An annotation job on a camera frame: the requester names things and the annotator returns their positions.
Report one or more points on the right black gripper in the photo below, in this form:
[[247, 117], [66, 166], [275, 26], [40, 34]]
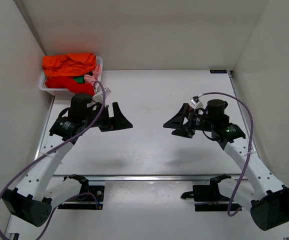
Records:
[[186, 130]]

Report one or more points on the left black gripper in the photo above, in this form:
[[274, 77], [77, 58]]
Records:
[[119, 119]]

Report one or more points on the red t shirt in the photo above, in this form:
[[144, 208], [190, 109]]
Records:
[[65, 82]]

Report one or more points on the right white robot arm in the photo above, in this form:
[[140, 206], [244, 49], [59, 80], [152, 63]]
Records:
[[268, 199]]

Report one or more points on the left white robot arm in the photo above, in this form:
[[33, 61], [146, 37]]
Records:
[[31, 200]]

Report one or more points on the pink t shirt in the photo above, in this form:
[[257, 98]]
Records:
[[93, 75]]

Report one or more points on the green t shirt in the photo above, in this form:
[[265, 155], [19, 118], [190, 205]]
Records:
[[79, 79]]

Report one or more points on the blue table label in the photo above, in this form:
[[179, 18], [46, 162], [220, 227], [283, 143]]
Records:
[[218, 71]]

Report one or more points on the orange t shirt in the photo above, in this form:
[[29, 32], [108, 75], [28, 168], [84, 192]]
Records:
[[69, 65]]

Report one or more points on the white plastic basket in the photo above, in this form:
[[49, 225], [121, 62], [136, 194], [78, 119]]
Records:
[[63, 91]]

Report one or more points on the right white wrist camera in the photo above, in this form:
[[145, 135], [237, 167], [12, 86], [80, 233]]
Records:
[[195, 102]]

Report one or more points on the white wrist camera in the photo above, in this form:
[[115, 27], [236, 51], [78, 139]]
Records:
[[102, 95], [195, 102]]

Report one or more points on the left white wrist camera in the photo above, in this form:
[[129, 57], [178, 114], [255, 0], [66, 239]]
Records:
[[102, 95]]

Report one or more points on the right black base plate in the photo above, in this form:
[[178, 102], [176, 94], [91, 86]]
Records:
[[206, 199]]

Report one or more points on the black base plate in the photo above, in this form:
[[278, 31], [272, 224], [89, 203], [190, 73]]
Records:
[[93, 201], [206, 199]]

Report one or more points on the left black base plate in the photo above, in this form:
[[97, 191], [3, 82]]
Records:
[[93, 201]]

